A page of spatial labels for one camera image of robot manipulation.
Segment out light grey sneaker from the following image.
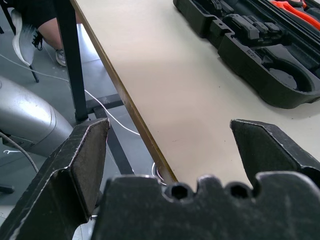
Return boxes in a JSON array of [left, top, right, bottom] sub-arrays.
[[10, 9, 44, 66], [55, 48, 67, 67]]

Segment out black chair leg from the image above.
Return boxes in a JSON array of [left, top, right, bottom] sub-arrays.
[[27, 62, 41, 84]]

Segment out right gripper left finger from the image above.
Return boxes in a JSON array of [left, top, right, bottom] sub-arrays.
[[0, 117, 111, 240]]

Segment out thin grey cable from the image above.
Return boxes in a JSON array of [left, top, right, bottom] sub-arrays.
[[0, 131, 39, 174]]

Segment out orange handled pliers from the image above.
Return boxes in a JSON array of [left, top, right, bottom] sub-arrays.
[[271, 0, 320, 29]]

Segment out silver robot right leg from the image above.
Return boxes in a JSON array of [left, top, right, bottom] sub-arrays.
[[0, 75, 74, 158]]

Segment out black table leg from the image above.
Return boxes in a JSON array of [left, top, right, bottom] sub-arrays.
[[54, 0, 89, 121]]

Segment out black tool case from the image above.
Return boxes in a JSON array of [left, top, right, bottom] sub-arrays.
[[172, 0, 320, 110]]

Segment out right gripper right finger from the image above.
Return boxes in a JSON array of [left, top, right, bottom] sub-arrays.
[[229, 118, 320, 188]]

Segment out white floor cable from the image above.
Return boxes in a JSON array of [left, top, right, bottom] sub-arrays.
[[0, 52, 141, 137]]

